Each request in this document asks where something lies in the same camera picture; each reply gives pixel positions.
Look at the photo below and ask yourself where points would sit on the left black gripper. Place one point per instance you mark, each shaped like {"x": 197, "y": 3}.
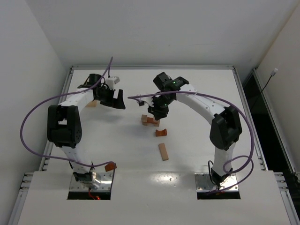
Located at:
{"x": 111, "y": 97}

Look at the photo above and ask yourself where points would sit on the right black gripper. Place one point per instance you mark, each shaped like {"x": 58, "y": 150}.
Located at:
{"x": 158, "y": 109}

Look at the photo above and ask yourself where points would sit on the reddish long plank block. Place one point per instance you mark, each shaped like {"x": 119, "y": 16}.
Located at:
{"x": 151, "y": 121}

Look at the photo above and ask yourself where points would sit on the dark red arch block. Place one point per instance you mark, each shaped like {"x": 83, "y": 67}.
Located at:
{"x": 159, "y": 133}

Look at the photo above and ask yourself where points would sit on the light long plank block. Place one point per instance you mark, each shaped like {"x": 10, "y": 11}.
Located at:
{"x": 163, "y": 151}

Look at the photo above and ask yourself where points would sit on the red triangular roof block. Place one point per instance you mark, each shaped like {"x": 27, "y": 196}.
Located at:
{"x": 110, "y": 167}

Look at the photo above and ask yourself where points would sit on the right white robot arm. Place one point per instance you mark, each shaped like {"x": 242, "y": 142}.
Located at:
{"x": 225, "y": 127}

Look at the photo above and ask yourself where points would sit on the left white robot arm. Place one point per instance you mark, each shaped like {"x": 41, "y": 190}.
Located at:
{"x": 64, "y": 127}

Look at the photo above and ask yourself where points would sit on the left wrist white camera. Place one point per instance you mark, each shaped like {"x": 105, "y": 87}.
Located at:
{"x": 112, "y": 81}

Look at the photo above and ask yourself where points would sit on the wrist white camera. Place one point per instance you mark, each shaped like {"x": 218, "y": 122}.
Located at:
{"x": 112, "y": 81}
{"x": 145, "y": 100}

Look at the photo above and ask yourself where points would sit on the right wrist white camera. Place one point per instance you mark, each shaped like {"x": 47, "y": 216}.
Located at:
{"x": 145, "y": 100}

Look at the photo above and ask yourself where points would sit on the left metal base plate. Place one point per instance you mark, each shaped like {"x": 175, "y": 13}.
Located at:
{"x": 102, "y": 183}

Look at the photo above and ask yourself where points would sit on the metal base plate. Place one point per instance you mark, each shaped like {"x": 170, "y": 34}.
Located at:
{"x": 102, "y": 183}
{"x": 204, "y": 184}

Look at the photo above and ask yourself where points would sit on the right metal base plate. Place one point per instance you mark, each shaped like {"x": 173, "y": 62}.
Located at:
{"x": 204, "y": 184}

